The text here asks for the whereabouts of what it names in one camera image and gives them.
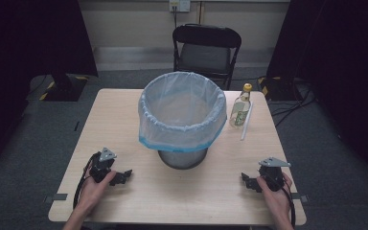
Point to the black stand base striped tape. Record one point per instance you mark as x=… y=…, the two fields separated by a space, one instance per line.
x=64 y=89
x=279 y=89

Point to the person's right hand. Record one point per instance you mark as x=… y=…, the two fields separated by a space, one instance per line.
x=278 y=202

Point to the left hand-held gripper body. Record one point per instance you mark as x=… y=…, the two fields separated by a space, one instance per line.
x=100 y=167

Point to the white wall outlet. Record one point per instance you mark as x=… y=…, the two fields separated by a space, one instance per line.
x=179 y=5

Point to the person's left hand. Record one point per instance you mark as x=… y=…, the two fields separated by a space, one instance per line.
x=92 y=195

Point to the clear bottle with yellow cap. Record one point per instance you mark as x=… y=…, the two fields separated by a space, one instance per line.
x=240 y=110

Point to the black curtain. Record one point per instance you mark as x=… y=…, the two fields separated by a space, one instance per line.
x=28 y=48
x=341 y=64

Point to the small black floor strip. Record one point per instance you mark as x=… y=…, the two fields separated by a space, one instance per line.
x=76 y=126

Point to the black folding chair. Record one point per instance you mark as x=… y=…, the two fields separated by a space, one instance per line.
x=206 y=56

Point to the grey metal trash bin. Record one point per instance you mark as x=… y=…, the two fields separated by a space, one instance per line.
x=182 y=159

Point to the white straw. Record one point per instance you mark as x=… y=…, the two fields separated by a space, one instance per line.
x=246 y=123

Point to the grey tape piece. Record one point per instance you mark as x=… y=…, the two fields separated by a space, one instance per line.
x=57 y=197
x=302 y=198

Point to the pale blue plastic bin bag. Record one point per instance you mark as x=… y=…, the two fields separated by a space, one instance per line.
x=182 y=134

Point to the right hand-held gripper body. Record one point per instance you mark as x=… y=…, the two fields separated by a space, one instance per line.
x=271 y=174

